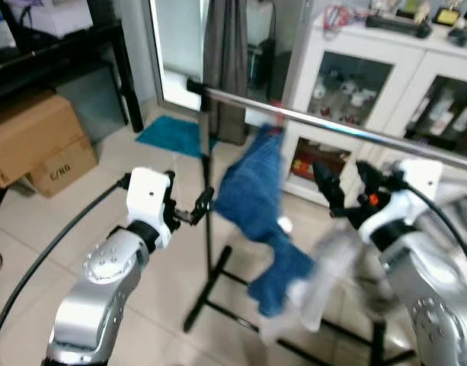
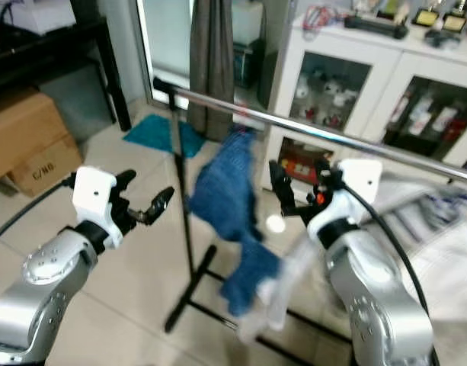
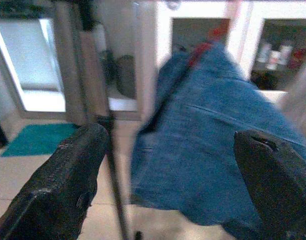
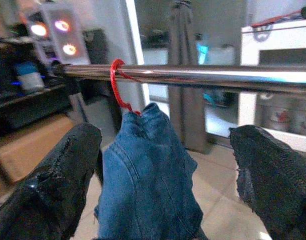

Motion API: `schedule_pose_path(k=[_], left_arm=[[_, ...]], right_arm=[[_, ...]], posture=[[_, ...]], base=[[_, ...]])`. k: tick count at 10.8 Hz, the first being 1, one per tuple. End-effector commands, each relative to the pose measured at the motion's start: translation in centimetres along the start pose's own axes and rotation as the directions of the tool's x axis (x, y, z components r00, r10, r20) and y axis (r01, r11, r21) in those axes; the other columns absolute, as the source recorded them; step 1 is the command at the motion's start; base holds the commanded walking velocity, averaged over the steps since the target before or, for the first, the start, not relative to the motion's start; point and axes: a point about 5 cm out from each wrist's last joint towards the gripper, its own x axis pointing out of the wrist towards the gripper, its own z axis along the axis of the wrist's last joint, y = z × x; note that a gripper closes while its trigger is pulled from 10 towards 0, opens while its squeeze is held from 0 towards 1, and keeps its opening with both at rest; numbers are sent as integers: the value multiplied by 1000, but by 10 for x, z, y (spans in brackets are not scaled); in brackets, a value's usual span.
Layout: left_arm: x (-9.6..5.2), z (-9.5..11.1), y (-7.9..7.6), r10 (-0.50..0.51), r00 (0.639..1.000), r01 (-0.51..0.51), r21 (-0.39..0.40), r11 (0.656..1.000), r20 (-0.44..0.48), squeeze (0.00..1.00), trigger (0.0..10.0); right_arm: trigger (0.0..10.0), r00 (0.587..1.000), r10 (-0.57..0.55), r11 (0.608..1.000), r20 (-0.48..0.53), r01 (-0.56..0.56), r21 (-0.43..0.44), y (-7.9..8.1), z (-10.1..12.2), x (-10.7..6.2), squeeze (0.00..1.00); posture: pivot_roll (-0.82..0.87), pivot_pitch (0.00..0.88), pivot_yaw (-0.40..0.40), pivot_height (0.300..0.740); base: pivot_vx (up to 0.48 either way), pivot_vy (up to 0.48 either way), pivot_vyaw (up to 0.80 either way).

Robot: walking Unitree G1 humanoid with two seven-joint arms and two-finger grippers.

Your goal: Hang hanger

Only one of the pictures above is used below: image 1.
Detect small printed cardboard box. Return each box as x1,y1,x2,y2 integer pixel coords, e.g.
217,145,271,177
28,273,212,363
26,136,98,197

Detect long black case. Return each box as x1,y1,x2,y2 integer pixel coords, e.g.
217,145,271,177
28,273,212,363
365,14,433,39

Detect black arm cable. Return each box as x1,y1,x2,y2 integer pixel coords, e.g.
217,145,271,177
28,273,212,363
385,177,467,271
0,174,133,355

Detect teal floor mat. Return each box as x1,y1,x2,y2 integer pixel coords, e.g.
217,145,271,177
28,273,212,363
136,116,217,159

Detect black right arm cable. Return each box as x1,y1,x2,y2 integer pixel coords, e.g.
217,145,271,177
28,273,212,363
385,177,467,271

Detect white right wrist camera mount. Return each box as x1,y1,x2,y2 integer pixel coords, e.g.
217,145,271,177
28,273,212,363
358,159,446,243

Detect steel rail black clothes rack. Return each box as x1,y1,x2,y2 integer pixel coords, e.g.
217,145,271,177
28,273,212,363
184,76,467,366

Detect red white cable bundle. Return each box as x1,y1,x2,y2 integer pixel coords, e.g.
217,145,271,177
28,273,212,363
323,5,361,28

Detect grey curtain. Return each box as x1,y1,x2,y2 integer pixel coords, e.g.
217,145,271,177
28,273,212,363
203,0,249,146

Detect glass sliding door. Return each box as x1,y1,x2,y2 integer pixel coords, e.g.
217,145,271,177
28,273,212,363
148,0,291,127

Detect white crumpled cloth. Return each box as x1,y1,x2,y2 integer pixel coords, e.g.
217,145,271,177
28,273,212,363
260,229,356,340

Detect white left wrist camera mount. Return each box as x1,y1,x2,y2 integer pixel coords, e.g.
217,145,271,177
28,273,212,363
125,167,178,251

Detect white storage box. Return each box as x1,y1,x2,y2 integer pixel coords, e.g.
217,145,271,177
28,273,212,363
8,0,93,39

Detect black shelf unit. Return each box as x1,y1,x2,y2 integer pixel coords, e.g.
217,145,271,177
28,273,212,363
0,0,146,134

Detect blue denim shorts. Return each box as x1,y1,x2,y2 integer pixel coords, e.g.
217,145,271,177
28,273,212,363
214,126,314,317

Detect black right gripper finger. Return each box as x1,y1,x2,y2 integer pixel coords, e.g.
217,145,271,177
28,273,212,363
357,160,390,197
313,161,347,219

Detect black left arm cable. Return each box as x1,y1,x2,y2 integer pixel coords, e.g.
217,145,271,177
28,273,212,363
0,174,133,355

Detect white glass-door cabinet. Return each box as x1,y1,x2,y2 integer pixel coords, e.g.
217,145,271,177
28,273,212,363
281,11,467,207

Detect large brown cardboard box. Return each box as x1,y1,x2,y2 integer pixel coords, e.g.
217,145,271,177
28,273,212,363
0,91,85,188

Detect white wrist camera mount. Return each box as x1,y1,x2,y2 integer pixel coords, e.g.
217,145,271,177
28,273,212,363
358,159,446,243
125,167,178,251

